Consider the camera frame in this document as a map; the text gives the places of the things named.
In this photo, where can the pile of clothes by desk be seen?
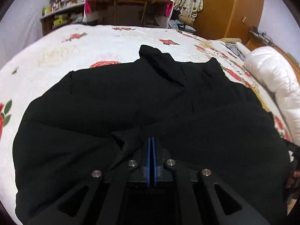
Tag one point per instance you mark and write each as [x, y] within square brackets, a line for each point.
[180, 22]

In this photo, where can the large black coat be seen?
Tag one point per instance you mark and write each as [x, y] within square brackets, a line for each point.
[78, 147]

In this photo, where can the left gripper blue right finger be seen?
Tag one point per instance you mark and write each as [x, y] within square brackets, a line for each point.
[160, 155]

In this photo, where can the floral rose bed blanket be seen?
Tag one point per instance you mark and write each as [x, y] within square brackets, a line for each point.
[42, 64]

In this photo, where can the wooden wardrobe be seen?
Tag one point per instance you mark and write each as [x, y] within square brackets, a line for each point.
[228, 18]

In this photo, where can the wooden desk with pink sides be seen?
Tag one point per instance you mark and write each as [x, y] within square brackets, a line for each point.
[141, 13]

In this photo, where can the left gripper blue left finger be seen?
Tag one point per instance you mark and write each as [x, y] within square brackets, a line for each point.
[145, 161]

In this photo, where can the wooden headboard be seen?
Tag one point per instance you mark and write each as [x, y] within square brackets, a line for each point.
[259, 39]

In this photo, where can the low shelf with clutter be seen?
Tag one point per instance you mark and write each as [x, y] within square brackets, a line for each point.
[72, 14]

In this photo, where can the white folded duvet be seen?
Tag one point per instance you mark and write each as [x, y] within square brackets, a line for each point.
[275, 73]

